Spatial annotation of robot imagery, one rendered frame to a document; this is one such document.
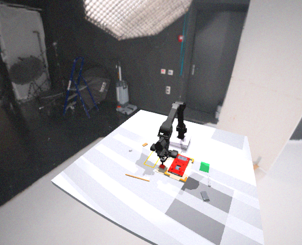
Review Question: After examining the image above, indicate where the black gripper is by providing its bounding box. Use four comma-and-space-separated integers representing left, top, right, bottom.
150, 144, 178, 161

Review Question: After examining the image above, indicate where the green flat rectangle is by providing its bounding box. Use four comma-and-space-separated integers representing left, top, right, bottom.
199, 162, 210, 173

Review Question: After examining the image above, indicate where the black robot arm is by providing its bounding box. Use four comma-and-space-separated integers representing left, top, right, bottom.
154, 101, 187, 158

